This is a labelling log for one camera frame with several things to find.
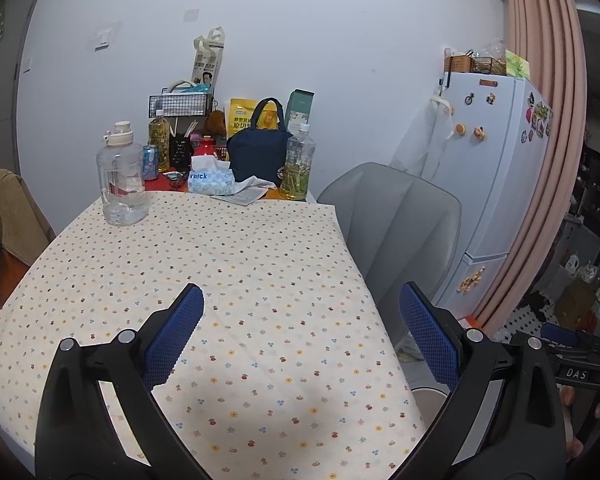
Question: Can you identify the round white trash bin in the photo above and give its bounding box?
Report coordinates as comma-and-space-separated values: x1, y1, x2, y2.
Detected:
412, 386, 448, 429

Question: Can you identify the person's right hand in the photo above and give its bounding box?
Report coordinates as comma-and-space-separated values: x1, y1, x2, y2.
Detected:
559, 386, 600, 460

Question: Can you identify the floral patterned tablecloth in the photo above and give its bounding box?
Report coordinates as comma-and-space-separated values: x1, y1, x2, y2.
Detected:
0, 192, 424, 479

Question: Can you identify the blue tissue pack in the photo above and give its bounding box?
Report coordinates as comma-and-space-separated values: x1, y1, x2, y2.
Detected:
187, 155, 236, 196

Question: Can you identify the blue drink can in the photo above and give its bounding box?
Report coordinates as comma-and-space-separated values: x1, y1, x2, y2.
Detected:
142, 144, 159, 181

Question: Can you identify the large clear water jug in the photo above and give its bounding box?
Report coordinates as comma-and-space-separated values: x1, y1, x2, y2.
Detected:
96, 122, 149, 226

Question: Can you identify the brown jacket on chair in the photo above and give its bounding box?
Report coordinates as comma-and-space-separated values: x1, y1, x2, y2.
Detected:
0, 169, 55, 266

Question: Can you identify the white plastic bag hanging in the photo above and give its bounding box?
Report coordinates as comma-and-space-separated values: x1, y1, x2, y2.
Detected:
389, 96, 453, 177

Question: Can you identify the green tea bottle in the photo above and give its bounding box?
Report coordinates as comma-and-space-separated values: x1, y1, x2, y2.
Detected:
279, 124, 316, 200

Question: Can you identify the yellow tea bottle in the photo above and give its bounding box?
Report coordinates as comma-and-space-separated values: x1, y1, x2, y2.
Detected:
148, 114, 171, 172

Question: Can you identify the navy blue lunch bag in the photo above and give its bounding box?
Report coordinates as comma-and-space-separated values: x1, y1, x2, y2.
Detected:
226, 98, 291, 186

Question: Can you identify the white refrigerator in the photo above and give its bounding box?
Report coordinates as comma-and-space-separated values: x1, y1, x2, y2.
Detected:
422, 73, 553, 318

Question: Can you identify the yellow snack bag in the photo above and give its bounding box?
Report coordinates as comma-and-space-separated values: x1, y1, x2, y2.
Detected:
225, 98, 278, 138

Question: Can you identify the green tall box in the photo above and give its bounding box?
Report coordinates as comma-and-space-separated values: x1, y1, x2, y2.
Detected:
285, 89, 314, 134

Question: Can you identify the beige tote bag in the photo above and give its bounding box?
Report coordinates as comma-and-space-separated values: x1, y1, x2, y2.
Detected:
192, 26, 225, 90

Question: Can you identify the pink curtain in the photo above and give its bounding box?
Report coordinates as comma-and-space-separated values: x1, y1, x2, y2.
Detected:
474, 0, 590, 336

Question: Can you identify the black wire mesh basket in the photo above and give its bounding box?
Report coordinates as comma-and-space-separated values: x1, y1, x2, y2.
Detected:
148, 92, 214, 118

